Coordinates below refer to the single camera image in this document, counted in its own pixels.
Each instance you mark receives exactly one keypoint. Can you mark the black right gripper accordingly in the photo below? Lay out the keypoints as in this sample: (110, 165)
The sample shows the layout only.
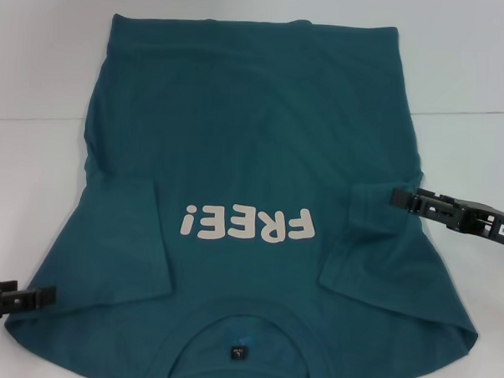
(489, 224)

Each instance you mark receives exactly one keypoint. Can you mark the teal t-shirt with FREE print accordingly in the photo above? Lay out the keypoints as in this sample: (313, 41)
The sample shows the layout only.
(246, 134)

